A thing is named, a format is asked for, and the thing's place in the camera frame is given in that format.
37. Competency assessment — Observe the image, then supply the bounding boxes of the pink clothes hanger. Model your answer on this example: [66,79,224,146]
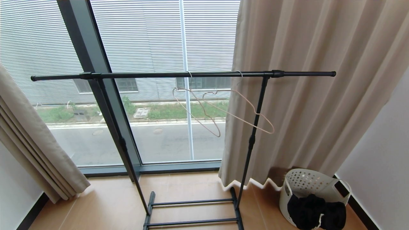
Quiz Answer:
[202,71,275,134]
[173,71,221,138]

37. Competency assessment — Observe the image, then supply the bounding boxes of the black clothes rack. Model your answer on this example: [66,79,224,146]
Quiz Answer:
[31,70,336,230]

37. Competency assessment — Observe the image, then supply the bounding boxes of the white laundry basket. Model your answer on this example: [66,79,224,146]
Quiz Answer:
[279,168,352,230]

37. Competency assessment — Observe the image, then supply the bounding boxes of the heap of clothes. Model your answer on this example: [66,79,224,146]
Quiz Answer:
[287,193,347,230]

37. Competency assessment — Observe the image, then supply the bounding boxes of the beige curtain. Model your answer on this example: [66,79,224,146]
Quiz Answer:
[0,62,91,204]
[219,0,409,192]

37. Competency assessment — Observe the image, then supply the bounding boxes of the window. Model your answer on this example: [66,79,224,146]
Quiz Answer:
[0,0,241,178]

